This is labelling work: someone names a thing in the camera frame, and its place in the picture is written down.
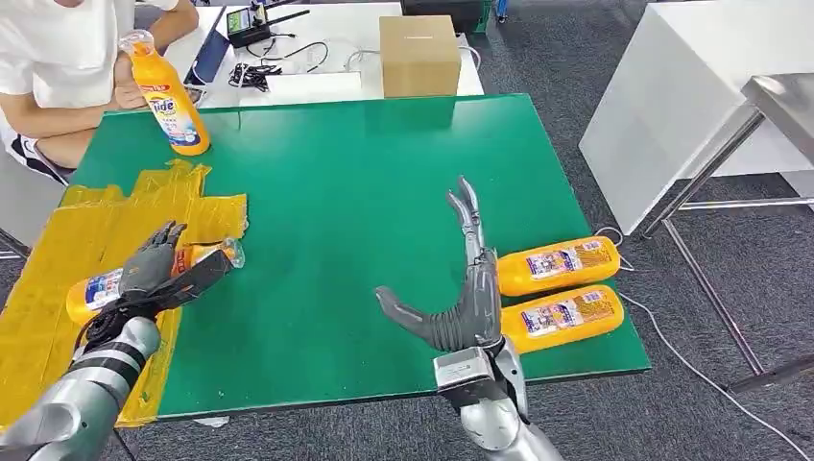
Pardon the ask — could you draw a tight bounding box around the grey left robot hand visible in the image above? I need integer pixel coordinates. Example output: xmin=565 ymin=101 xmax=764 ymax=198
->
xmin=118 ymin=220 xmax=237 ymax=314

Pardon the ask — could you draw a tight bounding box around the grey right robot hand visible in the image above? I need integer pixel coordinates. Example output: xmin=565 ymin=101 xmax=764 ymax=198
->
xmin=374 ymin=175 xmax=504 ymax=355

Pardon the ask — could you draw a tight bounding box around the orange drink bottle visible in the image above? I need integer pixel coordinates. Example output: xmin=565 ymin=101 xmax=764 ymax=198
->
xmin=500 ymin=283 xmax=627 ymax=356
xmin=118 ymin=29 xmax=212 ymax=158
xmin=64 ymin=237 xmax=247 ymax=328
xmin=494 ymin=235 xmax=622 ymax=299

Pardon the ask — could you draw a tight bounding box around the yellow taped sheet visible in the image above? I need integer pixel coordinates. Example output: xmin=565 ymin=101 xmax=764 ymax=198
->
xmin=0 ymin=158 xmax=250 ymax=432

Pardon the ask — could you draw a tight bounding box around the green table mat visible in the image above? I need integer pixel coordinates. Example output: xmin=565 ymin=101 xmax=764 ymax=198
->
xmin=69 ymin=93 xmax=654 ymax=423

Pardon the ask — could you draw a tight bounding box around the person's hand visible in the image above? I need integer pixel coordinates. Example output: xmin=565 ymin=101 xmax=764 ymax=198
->
xmin=112 ymin=53 xmax=149 ymax=111

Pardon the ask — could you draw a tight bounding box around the person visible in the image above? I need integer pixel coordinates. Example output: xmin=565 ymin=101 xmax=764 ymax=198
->
xmin=0 ymin=0 xmax=201 ymax=186

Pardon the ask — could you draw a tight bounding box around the flat white box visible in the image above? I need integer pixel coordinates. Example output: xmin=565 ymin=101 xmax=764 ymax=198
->
xmin=238 ymin=70 xmax=364 ymax=109

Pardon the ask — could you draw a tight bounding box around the brown cardboard box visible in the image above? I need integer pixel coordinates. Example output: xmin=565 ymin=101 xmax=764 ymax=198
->
xmin=378 ymin=14 xmax=463 ymax=100

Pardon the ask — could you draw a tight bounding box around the black device with antenna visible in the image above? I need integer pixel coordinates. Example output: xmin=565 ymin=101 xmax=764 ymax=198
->
xmin=225 ymin=0 xmax=312 ymax=50

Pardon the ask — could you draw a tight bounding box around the white table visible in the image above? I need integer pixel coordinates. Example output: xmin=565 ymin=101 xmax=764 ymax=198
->
xmin=578 ymin=0 xmax=814 ymax=237

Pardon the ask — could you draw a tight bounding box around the black crate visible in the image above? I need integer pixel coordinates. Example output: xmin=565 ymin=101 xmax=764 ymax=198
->
xmin=399 ymin=0 xmax=495 ymax=35

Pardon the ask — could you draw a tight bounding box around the white desk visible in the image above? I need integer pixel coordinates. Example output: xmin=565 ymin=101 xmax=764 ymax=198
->
xmin=161 ymin=1 xmax=486 ymax=110

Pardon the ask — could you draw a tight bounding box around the steel bench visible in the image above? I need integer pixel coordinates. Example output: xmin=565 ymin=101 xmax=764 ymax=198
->
xmin=640 ymin=73 xmax=814 ymax=396

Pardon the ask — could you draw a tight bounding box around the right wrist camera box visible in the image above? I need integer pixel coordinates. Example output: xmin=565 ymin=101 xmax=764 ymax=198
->
xmin=433 ymin=346 xmax=498 ymax=409

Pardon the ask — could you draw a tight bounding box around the white floor cable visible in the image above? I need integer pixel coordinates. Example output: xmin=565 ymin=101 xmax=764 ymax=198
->
xmin=593 ymin=226 xmax=814 ymax=461

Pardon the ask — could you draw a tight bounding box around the black cable bundle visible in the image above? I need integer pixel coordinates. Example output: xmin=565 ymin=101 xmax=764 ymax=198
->
xmin=227 ymin=61 xmax=284 ymax=94

